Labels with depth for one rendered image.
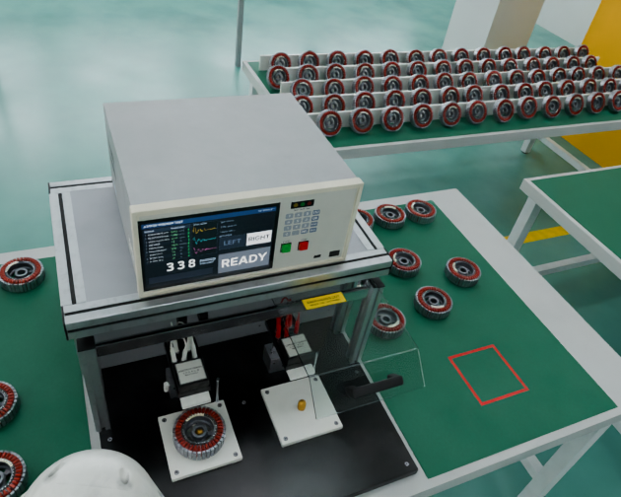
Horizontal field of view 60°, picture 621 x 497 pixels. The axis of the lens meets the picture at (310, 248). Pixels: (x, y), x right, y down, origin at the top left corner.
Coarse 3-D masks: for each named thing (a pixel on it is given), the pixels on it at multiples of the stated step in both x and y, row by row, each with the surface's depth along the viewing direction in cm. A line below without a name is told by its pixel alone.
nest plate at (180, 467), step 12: (216, 408) 124; (168, 420) 120; (228, 420) 122; (168, 432) 118; (228, 432) 120; (168, 444) 116; (228, 444) 118; (168, 456) 114; (180, 456) 115; (216, 456) 116; (228, 456) 116; (240, 456) 116; (180, 468) 112; (192, 468) 113; (204, 468) 113
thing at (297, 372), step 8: (272, 320) 131; (272, 328) 129; (272, 336) 128; (288, 336) 125; (272, 344) 131; (280, 344) 124; (288, 344) 123; (280, 352) 124; (288, 352) 122; (296, 352) 122; (288, 360) 120; (296, 360) 122; (288, 368) 122; (296, 368) 124; (304, 368) 124; (296, 376) 122; (304, 376) 123
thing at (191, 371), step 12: (192, 336) 124; (168, 348) 121; (180, 348) 121; (168, 360) 120; (192, 360) 116; (180, 372) 114; (192, 372) 114; (204, 372) 115; (180, 384) 112; (192, 384) 112; (204, 384) 114; (180, 396) 113; (192, 396) 114; (204, 396) 115
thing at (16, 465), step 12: (0, 456) 109; (12, 456) 109; (0, 468) 110; (12, 468) 108; (24, 468) 108; (0, 480) 106; (12, 480) 106; (24, 480) 107; (0, 492) 104; (12, 492) 104
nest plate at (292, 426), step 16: (288, 384) 132; (304, 384) 132; (272, 400) 128; (288, 400) 128; (272, 416) 125; (288, 416) 125; (304, 416) 126; (336, 416) 127; (288, 432) 122; (304, 432) 123; (320, 432) 123
